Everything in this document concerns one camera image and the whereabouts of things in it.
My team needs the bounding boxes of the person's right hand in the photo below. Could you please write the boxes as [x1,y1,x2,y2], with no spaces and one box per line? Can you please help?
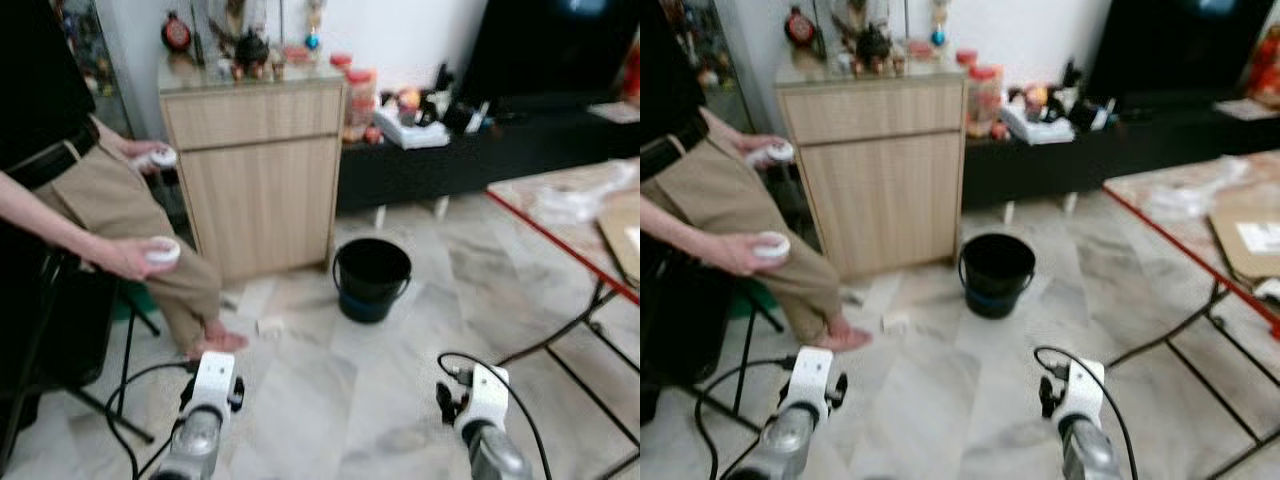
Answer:
[93,236,169,282]
[715,232,776,278]

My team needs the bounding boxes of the person's left hand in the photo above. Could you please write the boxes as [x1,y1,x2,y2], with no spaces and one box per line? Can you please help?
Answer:
[120,140,166,176]
[742,137,786,171]

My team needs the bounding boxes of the black bucket blue band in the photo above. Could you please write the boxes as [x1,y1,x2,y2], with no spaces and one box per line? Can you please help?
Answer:
[332,237,414,324]
[958,232,1038,321]

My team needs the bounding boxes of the black chair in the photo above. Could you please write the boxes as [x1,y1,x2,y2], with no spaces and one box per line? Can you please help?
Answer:
[640,235,791,426]
[0,225,163,471]

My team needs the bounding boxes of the light wooden cabinet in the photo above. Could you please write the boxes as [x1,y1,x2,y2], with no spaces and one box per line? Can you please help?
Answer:
[158,72,348,283]
[775,70,969,281]

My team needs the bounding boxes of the marble top folding table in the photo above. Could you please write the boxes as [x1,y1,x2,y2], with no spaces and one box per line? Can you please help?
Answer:
[1102,148,1280,471]
[486,157,641,479]

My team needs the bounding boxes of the person black shirt beige trousers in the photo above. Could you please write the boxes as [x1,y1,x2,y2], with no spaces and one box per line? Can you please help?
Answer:
[0,0,251,363]
[640,0,876,353]

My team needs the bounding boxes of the brown cardboard envelope white label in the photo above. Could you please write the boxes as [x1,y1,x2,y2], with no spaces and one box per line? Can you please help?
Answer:
[1208,205,1280,289]
[597,203,641,288]

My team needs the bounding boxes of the clear plastic bag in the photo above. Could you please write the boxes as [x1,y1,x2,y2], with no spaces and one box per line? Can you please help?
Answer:
[1142,155,1253,223]
[533,158,641,227]

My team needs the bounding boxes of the black tv console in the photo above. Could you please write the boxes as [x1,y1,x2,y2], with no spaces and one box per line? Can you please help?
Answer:
[335,95,641,216]
[960,92,1280,211]

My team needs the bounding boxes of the white flat box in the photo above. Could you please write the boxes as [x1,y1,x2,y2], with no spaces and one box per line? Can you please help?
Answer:
[998,102,1076,147]
[374,105,452,152]

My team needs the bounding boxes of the black gadget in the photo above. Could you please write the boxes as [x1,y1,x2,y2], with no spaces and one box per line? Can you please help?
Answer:
[1050,58,1116,131]
[424,62,493,136]

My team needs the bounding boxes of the tall jar with red lid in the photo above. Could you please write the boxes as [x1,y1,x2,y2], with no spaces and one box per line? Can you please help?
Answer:
[966,65,1004,141]
[343,68,380,143]

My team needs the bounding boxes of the flat white booklet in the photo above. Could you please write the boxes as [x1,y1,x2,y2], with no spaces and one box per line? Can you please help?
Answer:
[587,100,641,126]
[1213,97,1280,122]

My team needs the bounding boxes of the black teapot figurine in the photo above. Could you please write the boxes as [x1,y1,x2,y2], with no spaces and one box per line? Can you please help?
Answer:
[855,22,896,76]
[231,28,273,81]

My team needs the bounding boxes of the glass display cabinet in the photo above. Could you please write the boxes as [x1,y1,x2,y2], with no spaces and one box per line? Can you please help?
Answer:
[55,0,133,139]
[690,0,753,131]

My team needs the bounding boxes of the red round hanging ornament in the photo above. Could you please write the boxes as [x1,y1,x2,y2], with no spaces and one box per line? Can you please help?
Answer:
[785,6,818,49]
[161,11,194,54]

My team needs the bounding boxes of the black television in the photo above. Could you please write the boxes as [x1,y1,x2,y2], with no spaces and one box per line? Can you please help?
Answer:
[455,0,641,113]
[1082,0,1276,111]

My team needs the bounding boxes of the red festive ornament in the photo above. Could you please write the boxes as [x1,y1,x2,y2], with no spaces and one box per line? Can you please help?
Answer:
[1245,25,1280,109]
[619,38,641,103]

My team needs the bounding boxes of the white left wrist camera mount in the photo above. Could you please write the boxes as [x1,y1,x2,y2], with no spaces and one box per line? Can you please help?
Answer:
[193,351,238,413]
[786,346,835,409]

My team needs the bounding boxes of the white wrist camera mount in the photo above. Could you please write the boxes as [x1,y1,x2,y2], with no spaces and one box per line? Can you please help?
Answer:
[455,364,512,433]
[193,351,238,413]
[786,346,835,409]
[1055,358,1107,426]

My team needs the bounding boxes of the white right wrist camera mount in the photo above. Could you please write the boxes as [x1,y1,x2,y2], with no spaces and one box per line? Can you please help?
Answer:
[1055,358,1107,426]
[455,364,512,433]

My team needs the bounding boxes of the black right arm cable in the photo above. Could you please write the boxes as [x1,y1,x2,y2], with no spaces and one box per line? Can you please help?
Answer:
[1033,345,1143,480]
[437,350,557,480]

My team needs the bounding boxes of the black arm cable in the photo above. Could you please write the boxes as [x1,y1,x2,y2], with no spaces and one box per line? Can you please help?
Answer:
[437,350,557,480]
[104,360,201,480]
[1033,345,1143,480]
[693,355,801,480]

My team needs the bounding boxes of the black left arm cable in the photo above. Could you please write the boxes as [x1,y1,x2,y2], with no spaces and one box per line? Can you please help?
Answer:
[693,355,801,480]
[104,360,201,480]

